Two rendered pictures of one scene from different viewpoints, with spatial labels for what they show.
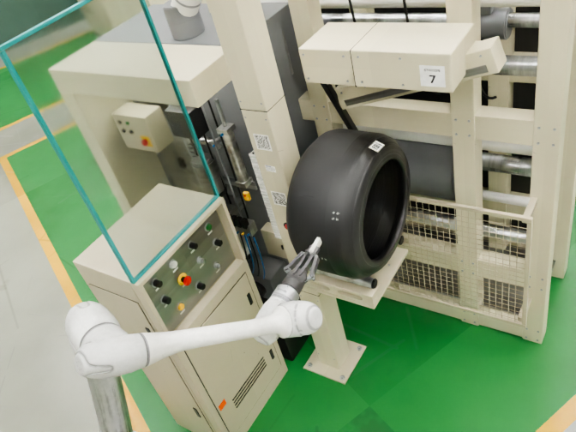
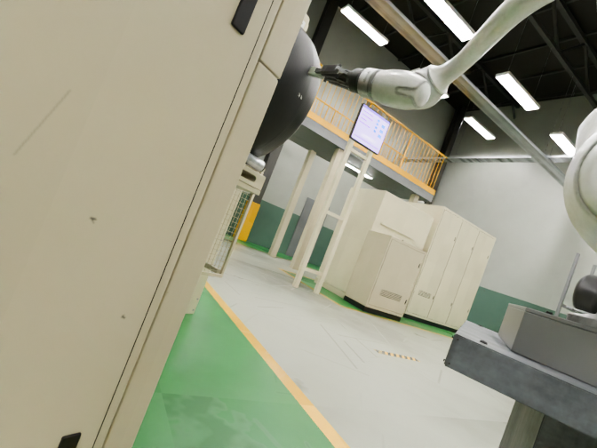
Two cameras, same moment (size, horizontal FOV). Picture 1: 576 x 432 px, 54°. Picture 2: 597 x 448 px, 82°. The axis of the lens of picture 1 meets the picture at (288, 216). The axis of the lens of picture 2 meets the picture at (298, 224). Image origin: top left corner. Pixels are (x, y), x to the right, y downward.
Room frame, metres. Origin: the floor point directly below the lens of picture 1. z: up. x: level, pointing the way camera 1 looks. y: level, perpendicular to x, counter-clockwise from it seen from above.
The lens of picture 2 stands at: (1.56, 1.14, 0.69)
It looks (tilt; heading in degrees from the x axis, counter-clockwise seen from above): 2 degrees up; 263
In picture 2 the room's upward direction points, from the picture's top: 21 degrees clockwise
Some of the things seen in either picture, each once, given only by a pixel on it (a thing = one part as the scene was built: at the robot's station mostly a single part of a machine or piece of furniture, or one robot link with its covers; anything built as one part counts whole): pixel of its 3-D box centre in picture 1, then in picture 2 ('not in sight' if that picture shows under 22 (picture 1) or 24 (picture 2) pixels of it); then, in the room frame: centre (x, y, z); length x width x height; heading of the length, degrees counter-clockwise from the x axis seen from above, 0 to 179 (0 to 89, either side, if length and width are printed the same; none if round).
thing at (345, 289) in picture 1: (340, 284); (225, 164); (1.74, -0.14, 0.83); 0.36 x 0.09 x 0.06; 48
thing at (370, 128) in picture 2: not in sight; (370, 129); (0.48, -3.92, 2.60); 0.60 x 0.05 x 0.55; 24
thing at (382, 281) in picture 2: not in sight; (385, 276); (-0.76, -4.45, 0.62); 0.90 x 0.56 x 1.25; 24
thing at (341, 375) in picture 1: (334, 357); not in sight; (2.00, -0.03, 0.01); 0.27 x 0.27 x 0.02; 48
